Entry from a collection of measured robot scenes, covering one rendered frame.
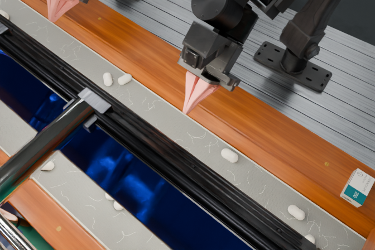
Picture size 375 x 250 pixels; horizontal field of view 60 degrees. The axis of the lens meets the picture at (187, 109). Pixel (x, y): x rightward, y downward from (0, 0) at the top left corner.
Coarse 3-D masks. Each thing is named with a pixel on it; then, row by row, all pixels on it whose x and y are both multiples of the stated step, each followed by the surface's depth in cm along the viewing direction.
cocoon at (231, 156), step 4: (224, 148) 65; (224, 152) 64; (228, 152) 64; (232, 152) 64; (224, 156) 64; (228, 156) 64; (232, 156) 64; (236, 156) 64; (228, 160) 65; (232, 160) 64; (236, 160) 64
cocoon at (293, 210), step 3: (291, 207) 59; (294, 207) 59; (297, 207) 60; (288, 210) 60; (291, 210) 59; (294, 210) 59; (297, 210) 59; (300, 210) 59; (291, 213) 59; (294, 213) 59; (297, 213) 59; (300, 213) 58; (303, 213) 59; (294, 216) 59; (297, 216) 59; (300, 216) 58; (303, 216) 58; (300, 219) 59
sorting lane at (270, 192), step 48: (0, 0) 89; (48, 48) 80; (144, 96) 73; (0, 144) 67; (192, 144) 67; (48, 192) 62; (96, 192) 62; (288, 192) 62; (144, 240) 58; (336, 240) 58
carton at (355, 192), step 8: (352, 176) 60; (360, 176) 59; (368, 176) 59; (352, 184) 58; (360, 184) 58; (368, 184) 58; (344, 192) 58; (352, 192) 58; (360, 192) 58; (368, 192) 58; (352, 200) 58; (360, 200) 57
